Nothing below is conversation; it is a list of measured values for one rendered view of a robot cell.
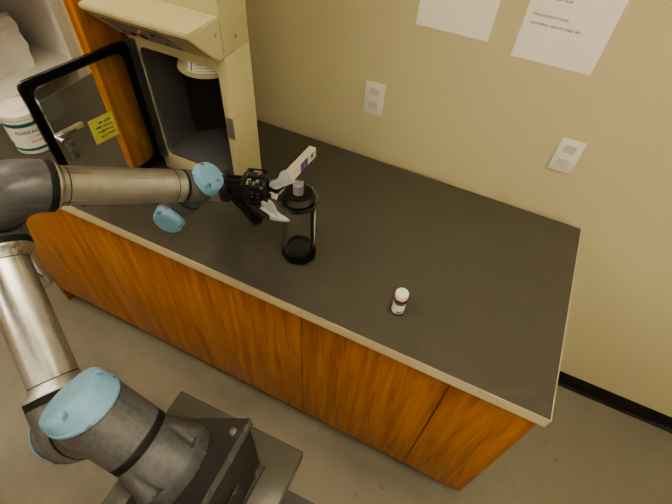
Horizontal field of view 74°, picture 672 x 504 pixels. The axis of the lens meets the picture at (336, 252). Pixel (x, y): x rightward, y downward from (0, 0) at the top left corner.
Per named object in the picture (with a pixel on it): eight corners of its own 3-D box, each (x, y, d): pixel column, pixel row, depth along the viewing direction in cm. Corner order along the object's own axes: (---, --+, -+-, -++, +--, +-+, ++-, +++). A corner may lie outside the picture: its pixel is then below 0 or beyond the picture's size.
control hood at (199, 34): (124, 27, 119) (111, -14, 111) (225, 58, 111) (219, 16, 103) (91, 44, 112) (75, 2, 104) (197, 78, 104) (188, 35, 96)
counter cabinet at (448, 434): (155, 216, 267) (103, 75, 198) (490, 360, 217) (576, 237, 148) (67, 298, 227) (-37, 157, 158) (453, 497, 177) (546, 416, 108)
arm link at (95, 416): (124, 470, 66) (44, 420, 62) (92, 476, 74) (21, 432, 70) (170, 400, 75) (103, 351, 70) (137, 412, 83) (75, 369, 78)
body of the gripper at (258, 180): (261, 188, 110) (215, 183, 112) (266, 213, 117) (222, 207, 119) (270, 169, 115) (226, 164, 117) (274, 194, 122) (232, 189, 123)
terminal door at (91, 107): (162, 158, 149) (125, 39, 119) (82, 209, 133) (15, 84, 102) (161, 158, 150) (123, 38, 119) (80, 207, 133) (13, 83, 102)
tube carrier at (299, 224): (319, 238, 135) (321, 185, 119) (314, 266, 128) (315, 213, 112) (284, 234, 135) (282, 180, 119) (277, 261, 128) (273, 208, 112)
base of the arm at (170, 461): (160, 526, 67) (106, 494, 64) (139, 499, 79) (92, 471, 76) (221, 435, 75) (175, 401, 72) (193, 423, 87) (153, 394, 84)
